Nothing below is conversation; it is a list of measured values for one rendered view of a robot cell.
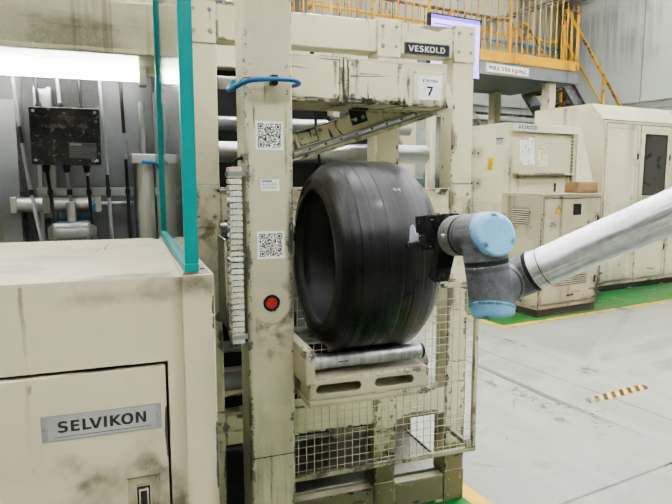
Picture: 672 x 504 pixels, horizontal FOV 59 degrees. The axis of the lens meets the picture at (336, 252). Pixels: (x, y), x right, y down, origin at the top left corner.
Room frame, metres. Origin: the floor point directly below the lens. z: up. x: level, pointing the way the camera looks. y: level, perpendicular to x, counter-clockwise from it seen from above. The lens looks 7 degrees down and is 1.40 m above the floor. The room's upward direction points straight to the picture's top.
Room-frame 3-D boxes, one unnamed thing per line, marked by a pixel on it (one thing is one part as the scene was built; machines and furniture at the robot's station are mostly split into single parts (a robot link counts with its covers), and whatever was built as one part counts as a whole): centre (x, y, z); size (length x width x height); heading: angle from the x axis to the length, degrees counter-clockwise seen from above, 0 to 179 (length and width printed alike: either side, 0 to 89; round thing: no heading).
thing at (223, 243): (2.03, 0.30, 1.05); 0.20 x 0.15 x 0.30; 110
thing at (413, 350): (1.61, -0.09, 0.90); 0.35 x 0.05 x 0.05; 110
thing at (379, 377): (1.61, -0.08, 0.84); 0.36 x 0.09 x 0.06; 110
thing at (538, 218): (6.24, -2.29, 0.62); 0.91 x 0.58 x 1.25; 118
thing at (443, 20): (5.64, -1.09, 2.60); 0.60 x 0.05 x 0.55; 118
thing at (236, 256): (1.58, 0.27, 1.19); 0.05 x 0.04 x 0.48; 20
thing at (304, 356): (1.68, 0.13, 0.90); 0.40 x 0.03 x 0.10; 20
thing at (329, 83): (2.07, -0.05, 1.71); 0.61 x 0.25 x 0.15; 110
